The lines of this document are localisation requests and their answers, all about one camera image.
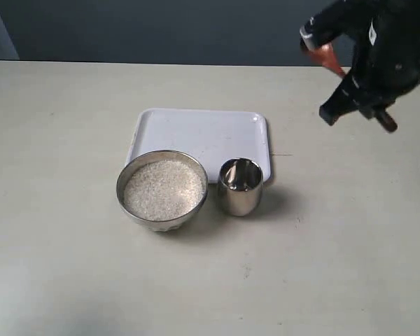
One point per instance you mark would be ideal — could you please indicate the red-brown wooden spoon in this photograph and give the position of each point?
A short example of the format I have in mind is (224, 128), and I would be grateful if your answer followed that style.
(326, 57)

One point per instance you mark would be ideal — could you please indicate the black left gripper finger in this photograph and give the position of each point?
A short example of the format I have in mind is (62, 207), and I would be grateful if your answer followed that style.
(345, 99)

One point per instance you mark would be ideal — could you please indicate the shiny steel cup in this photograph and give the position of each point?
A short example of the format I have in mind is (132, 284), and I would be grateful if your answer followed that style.
(239, 186)

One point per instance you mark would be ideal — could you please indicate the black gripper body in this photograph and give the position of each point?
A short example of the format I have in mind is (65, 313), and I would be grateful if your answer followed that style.
(386, 36)

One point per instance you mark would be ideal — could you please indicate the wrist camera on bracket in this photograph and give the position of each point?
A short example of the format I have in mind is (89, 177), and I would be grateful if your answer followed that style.
(308, 41)

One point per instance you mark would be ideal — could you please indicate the white rectangular tray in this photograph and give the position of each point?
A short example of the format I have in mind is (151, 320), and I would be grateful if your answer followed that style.
(211, 137)

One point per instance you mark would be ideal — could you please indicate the steel bowl of rice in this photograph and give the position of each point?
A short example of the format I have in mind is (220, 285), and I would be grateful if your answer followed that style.
(162, 189)

